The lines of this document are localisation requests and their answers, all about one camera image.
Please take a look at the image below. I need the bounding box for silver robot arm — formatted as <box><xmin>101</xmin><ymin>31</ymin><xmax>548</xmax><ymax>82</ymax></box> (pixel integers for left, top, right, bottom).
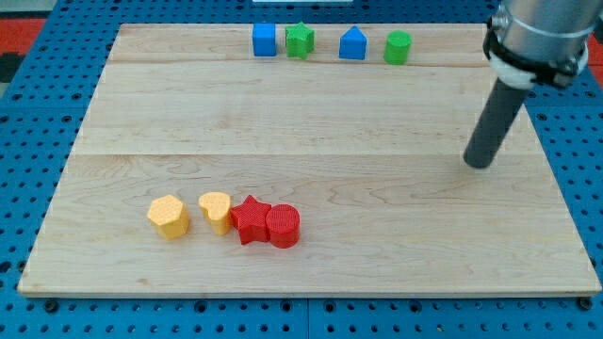
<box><xmin>483</xmin><ymin>0</ymin><xmax>602</xmax><ymax>90</ymax></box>

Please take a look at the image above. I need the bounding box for blue pentagon block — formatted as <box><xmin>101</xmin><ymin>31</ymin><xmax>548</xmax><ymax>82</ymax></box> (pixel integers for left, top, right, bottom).
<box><xmin>338</xmin><ymin>25</ymin><xmax>367</xmax><ymax>60</ymax></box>

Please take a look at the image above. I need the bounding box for yellow heart block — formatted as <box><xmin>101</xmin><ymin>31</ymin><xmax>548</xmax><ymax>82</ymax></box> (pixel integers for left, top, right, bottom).
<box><xmin>198</xmin><ymin>191</ymin><xmax>232</xmax><ymax>235</ymax></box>

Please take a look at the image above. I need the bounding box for wooden board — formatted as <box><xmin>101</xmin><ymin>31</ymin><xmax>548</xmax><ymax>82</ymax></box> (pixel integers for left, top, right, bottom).
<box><xmin>18</xmin><ymin>24</ymin><xmax>601</xmax><ymax>299</ymax></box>

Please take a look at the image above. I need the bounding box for blue cube block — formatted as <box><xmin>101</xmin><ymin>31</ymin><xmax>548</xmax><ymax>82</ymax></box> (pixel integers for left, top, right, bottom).
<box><xmin>252</xmin><ymin>23</ymin><xmax>277</xmax><ymax>57</ymax></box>

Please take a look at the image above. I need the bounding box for red star block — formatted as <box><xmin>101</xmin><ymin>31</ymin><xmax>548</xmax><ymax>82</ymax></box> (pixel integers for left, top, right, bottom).
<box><xmin>230</xmin><ymin>195</ymin><xmax>272</xmax><ymax>245</ymax></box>

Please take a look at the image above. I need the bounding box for green star block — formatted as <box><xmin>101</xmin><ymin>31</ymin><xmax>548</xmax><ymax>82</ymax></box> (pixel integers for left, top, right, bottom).
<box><xmin>285</xmin><ymin>22</ymin><xmax>315</xmax><ymax>59</ymax></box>

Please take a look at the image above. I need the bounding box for yellow hexagon block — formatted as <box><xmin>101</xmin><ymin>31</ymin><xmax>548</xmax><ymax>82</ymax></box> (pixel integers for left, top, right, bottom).
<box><xmin>147</xmin><ymin>195</ymin><xmax>190</xmax><ymax>240</ymax></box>

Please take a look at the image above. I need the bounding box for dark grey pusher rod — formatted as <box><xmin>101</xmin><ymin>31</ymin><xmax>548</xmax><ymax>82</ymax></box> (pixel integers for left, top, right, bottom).
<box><xmin>463</xmin><ymin>79</ymin><xmax>530</xmax><ymax>169</ymax></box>

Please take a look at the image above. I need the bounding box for green cylinder block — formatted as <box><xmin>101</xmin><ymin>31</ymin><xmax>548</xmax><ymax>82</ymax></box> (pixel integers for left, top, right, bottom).
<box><xmin>383</xmin><ymin>30</ymin><xmax>413</xmax><ymax>65</ymax></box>

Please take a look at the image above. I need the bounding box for red cylinder block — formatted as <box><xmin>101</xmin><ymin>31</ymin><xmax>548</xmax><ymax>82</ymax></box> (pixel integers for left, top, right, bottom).
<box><xmin>266</xmin><ymin>204</ymin><xmax>301</xmax><ymax>249</ymax></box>

